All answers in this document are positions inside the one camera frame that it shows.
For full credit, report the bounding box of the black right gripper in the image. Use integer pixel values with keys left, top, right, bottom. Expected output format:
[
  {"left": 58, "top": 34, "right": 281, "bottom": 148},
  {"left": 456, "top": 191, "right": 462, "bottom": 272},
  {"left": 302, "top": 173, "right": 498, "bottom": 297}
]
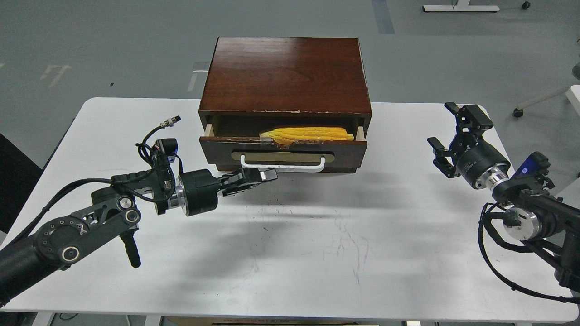
[{"left": 427, "top": 102, "right": 510, "bottom": 189}]

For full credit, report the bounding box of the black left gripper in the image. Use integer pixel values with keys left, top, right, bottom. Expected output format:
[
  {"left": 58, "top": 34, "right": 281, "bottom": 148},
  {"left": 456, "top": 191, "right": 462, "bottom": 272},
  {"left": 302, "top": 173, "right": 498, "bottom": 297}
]
[{"left": 179, "top": 168, "right": 278, "bottom": 216}]

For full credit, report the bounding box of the wooden drawer with white handle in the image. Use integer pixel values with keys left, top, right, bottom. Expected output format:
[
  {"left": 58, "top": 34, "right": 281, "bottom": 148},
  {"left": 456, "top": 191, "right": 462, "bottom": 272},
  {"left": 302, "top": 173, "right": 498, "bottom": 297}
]
[{"left": 199, "top": 115, "right": 368, "bottom": 173}]

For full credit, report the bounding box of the yellow corn cob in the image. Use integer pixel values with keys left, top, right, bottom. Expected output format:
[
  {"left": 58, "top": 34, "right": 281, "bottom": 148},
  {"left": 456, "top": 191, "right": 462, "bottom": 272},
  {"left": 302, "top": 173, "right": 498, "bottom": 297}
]
[{"left": 259, "top": 126, "right": 355, "bottom": 146}]

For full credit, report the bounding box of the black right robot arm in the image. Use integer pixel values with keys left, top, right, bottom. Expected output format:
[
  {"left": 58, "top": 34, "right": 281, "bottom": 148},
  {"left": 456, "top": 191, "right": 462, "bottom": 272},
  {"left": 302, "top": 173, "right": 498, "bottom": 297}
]
[{"left": 427, "top": 102, "right": 580, "bottom": 304}]

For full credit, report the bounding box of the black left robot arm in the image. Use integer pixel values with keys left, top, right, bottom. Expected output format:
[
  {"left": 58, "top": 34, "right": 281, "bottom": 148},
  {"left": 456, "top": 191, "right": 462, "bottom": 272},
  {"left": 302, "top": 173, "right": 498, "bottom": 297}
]
[{"left": 0, "top": 116, "right": 277, "bottom": 306}]

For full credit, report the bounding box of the dark wooden drawer cabinet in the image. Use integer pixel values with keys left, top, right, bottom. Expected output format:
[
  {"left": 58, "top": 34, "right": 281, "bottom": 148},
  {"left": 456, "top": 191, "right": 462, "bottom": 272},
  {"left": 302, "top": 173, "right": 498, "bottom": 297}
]
[{"left": 198, "top": 37, "right": 372, "bottom": 131}]

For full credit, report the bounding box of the white chair leg with caster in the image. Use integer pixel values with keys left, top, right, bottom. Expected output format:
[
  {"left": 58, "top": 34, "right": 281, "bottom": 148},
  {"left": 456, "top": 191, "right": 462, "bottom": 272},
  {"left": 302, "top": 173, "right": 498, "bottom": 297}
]
[{"left": 512, "top": 83, "right": 575, "bottom": 118}]

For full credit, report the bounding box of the white stand base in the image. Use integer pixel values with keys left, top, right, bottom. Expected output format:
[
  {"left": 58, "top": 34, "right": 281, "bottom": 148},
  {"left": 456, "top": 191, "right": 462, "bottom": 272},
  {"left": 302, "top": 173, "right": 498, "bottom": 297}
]
[{"left": 422, "top": 0, "right": 501, "bottom": 13}]

